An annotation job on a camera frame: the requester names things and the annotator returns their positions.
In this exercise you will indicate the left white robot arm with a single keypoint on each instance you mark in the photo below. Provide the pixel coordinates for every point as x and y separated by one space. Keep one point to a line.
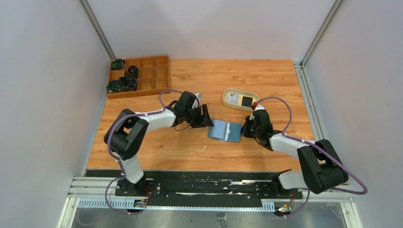
126 134

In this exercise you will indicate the white printed card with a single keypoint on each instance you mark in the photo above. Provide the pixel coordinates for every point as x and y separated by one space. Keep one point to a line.
233 98

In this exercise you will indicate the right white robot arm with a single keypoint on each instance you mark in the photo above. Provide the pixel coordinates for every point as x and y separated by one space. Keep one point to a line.
320 166

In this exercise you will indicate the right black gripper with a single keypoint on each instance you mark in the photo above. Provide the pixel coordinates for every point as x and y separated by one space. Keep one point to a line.
250 129

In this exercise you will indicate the wooden compartment organizer box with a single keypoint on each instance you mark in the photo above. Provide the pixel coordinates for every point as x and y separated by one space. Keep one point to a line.
154 76

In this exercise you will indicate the black coiled item middle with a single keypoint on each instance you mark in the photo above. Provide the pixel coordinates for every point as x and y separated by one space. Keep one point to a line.
132 71

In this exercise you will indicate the blue card holder wallet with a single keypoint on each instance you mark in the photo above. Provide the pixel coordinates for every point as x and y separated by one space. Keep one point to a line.
225 131

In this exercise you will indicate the cream oval tray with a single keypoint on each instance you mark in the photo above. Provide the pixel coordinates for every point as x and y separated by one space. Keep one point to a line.
241 94

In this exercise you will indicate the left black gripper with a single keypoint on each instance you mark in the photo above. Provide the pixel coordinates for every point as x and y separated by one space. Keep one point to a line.
199 116

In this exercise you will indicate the black card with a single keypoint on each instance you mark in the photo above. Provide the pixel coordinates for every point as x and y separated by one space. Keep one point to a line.
247 101

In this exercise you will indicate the black coiled item top-left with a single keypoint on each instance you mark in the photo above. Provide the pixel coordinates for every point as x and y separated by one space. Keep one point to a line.
117 64

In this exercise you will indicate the black coiled item bottom-left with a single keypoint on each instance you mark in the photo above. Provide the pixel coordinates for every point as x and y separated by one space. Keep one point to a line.
113 87

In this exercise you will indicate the black mounting base rail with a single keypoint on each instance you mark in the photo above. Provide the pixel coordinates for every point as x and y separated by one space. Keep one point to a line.
203 189

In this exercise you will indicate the large black coiled item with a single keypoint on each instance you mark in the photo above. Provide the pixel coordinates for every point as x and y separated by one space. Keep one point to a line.
127 83

